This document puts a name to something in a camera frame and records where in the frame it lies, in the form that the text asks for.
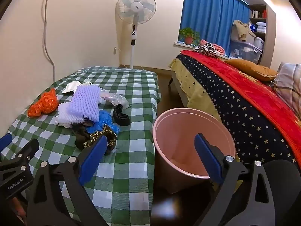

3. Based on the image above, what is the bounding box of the yellow bed sheet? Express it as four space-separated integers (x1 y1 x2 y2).
169 58 242 163

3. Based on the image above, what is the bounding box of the plaid pillow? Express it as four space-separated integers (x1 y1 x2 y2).
270 62 301 120

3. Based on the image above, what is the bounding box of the pink plastic bin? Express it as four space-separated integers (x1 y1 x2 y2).
152 108 236 193

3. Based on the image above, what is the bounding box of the white wall cable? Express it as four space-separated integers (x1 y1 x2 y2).
42 0 57 82

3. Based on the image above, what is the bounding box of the striped cloth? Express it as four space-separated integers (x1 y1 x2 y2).
193 43 220 58

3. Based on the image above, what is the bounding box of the brown pillow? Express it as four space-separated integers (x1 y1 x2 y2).
225 58 279 82

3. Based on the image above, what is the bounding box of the beige jacket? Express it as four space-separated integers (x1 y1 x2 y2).
233 19 255 42

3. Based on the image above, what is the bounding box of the clear storage box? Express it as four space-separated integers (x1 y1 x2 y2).
229 39 263 64

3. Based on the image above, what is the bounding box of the black rubber band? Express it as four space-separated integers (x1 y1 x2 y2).
113 104 131 126

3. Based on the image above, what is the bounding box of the white crumpled tissue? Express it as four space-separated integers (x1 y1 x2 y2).
62 80 82 95

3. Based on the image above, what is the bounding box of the potted green plant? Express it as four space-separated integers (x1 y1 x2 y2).
179 27 201 46

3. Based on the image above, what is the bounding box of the dark patterned cloth scrap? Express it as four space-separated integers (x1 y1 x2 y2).
82 125 118 156

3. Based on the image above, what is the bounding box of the white standing fan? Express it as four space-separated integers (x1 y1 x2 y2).
115 0 157 69

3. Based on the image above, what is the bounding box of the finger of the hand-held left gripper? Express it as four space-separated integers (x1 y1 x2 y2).
0 138 40 173
0 133 13 149

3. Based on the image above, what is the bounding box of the clear plastic bag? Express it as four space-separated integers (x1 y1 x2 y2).
99 91 131 110

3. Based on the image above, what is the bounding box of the blue plastic bag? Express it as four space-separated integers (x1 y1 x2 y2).
86 109 120 134

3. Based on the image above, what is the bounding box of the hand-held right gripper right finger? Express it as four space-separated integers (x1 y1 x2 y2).
194 133 275 226

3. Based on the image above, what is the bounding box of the grey container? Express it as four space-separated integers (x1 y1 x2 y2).
253 36 265 50

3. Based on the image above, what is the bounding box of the green checked tablecloth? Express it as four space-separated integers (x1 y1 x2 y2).
0 66 163 226

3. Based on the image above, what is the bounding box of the blue curtain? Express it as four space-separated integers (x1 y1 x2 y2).
179 0 251 46

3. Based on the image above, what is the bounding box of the orange plastic bag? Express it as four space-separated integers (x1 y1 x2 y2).
27 88 59 118

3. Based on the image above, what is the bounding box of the bookshelf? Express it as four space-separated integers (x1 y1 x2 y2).
248 3 268 40

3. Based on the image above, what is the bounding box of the navy star-print blanket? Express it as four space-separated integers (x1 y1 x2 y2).
176 53 301 164

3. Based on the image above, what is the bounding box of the red blanket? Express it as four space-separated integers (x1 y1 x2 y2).
181 50 301 164

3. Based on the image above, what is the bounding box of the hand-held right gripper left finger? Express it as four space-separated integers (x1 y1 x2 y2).
27 134 111 226

